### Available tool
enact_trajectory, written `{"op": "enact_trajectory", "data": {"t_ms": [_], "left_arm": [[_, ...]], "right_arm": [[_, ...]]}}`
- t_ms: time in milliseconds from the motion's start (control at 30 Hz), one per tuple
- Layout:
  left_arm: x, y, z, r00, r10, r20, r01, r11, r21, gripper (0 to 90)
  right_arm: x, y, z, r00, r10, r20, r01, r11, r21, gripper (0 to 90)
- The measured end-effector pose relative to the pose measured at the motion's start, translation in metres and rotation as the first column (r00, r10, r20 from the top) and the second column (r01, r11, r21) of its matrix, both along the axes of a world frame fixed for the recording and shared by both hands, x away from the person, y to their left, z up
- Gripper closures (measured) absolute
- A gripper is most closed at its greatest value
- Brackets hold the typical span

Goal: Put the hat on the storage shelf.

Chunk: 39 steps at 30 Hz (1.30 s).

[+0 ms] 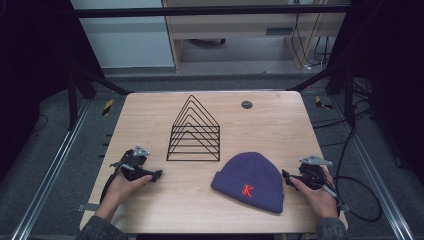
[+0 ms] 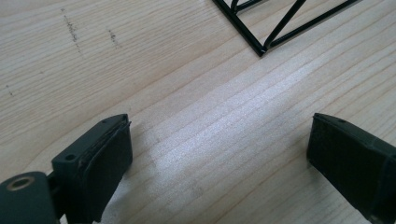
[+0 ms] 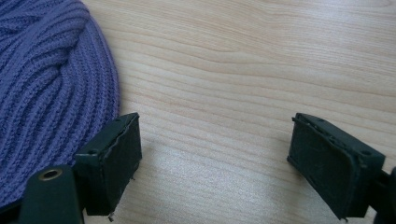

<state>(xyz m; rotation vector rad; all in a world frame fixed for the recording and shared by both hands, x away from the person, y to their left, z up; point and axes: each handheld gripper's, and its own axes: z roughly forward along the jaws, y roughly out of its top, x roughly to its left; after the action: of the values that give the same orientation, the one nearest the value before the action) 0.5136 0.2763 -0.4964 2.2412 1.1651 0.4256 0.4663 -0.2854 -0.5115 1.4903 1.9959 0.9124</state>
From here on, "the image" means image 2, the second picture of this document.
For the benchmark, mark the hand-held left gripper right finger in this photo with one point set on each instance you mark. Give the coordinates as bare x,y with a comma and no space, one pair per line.
351,161

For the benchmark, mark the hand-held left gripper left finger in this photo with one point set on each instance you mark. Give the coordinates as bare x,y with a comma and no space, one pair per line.
93,168

